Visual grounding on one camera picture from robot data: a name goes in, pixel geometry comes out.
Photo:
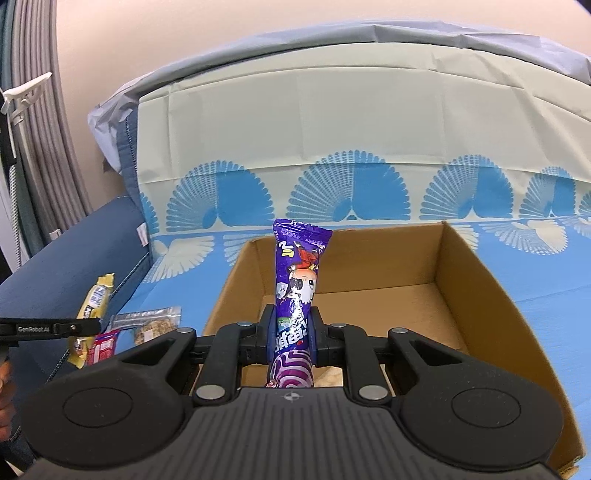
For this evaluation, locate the blue fan printed sheet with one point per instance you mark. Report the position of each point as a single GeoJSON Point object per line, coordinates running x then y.
{"type": "Point", "coordinates": [369, 115]}

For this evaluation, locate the grey-blue cloth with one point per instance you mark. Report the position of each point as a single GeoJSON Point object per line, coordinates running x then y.
{"type": "Point", "coordinates": [323, 39]}

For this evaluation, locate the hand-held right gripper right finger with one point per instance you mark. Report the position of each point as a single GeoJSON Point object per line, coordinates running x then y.
{"type": "Point", "coordinates": [316, 337]}

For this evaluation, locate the cardboard box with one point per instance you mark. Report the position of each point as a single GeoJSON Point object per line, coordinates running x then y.
{"type": "Point", "coordinates": [475, 300]}

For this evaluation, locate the grey curtain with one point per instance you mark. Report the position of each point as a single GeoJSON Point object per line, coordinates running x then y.
{"type": "Point", "coordinates": [46, 138]}

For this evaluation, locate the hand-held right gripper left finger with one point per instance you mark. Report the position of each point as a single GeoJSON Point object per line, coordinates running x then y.
{"type": "Point", "coordinates": [271, 337]}

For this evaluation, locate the yellow snack bar packet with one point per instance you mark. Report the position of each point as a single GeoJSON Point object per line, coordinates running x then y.
{"type": "Point", "coordinates": [98, 295]}

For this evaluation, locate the white plastic hanger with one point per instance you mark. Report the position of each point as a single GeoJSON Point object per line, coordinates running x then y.
{"type": "Point", "coordinates": [27, 90]}

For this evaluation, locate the white sofa tag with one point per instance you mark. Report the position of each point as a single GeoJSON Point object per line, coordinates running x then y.
{"type": "Point", "coordinates": [143, 234]}

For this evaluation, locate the purple cartoon snack packet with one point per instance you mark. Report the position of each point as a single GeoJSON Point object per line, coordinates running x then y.
{"type": "Point", "coordinates": [298, 277]}

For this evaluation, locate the red and white snack packet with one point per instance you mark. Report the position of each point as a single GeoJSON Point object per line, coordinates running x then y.
{"type": "Point", "coordinates": [105, 348]}

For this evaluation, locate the person's left hand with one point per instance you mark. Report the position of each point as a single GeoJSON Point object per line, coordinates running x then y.
{"type": "Point", "coordinates": [5, 397]}

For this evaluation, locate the blue sofa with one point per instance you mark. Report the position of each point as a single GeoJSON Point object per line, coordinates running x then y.
{"type": "Point", "coordinates": [69, 258]}

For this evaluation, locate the clear zip bag granola bar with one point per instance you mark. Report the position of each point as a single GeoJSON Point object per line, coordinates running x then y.
{"type": "Point", "coordinates": [152, 327]}

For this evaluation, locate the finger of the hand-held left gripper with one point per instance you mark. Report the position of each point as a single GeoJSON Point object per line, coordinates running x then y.
{"type": "Point", "coordinates": [78, 327]}

